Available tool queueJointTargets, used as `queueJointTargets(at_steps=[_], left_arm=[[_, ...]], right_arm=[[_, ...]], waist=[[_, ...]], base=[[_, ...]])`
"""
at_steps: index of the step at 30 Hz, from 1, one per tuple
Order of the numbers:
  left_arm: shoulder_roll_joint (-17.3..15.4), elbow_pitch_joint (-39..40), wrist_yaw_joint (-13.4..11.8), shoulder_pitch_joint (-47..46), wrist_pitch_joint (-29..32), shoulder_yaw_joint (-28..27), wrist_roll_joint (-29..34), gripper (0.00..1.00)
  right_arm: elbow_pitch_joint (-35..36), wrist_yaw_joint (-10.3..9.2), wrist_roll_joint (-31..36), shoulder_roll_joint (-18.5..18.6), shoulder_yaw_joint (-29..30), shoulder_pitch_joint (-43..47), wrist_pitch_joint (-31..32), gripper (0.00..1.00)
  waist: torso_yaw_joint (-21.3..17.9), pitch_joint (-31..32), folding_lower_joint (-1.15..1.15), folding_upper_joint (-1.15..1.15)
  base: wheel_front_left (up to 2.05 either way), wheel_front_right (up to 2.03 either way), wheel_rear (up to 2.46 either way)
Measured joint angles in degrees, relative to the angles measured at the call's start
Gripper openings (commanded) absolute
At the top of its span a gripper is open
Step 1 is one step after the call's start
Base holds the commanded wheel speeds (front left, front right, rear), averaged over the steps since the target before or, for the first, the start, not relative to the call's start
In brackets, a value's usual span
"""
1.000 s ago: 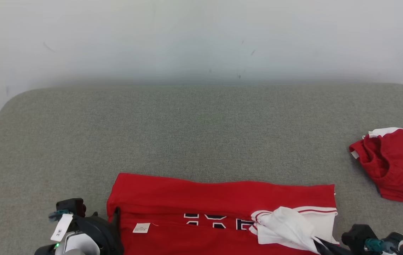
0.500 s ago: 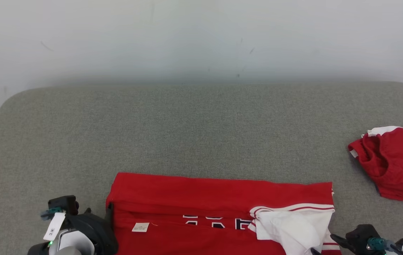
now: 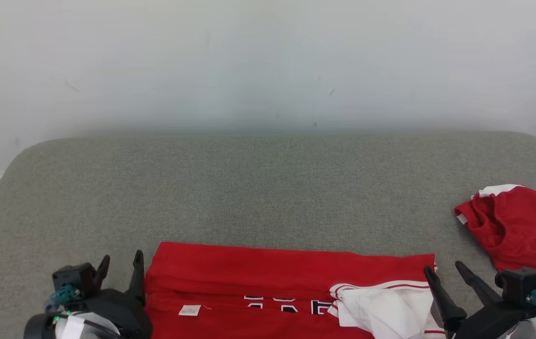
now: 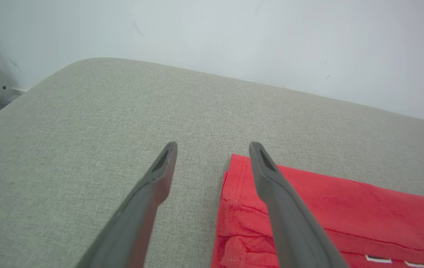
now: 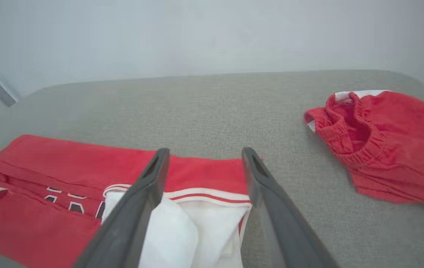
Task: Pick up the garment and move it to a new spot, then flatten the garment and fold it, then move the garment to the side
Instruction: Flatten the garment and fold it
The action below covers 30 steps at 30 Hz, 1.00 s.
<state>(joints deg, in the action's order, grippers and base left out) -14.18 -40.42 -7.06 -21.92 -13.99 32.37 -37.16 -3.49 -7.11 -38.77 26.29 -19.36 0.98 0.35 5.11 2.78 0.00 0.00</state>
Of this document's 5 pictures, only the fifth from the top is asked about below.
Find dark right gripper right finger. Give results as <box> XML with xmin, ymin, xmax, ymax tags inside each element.
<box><xmin>242</xmin><ymin>147</ymin><xmax>341</xmax><ymax>268</ymax></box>

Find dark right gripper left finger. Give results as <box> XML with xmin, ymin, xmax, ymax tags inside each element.
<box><xmin>73</xmin><ymin>147</ymin><xmax>171</xmax><ymax>268</ymax></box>

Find red Bulls 23 jersey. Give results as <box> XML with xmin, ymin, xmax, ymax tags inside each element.
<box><xmin>0</xmin><ymin>134</ymin><xmax>263</xmax><ymax>268</ymax></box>

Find red shorts with white stripe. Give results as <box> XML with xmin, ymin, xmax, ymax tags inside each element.
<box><xmin>304</xmin><ymin>90</ymin><xmax>424</xmax><ymax>218</ymax></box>

